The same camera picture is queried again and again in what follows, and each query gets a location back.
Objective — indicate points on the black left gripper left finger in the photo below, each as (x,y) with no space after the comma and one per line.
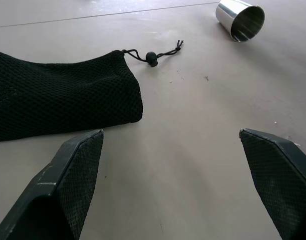
(68,180)

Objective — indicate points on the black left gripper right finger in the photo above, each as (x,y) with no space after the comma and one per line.
(275,175)

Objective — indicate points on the stainless steel cup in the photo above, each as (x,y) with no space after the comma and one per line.
(238,21)

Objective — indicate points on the black mesh drawstring bag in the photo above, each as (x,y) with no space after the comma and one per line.
(55,97)

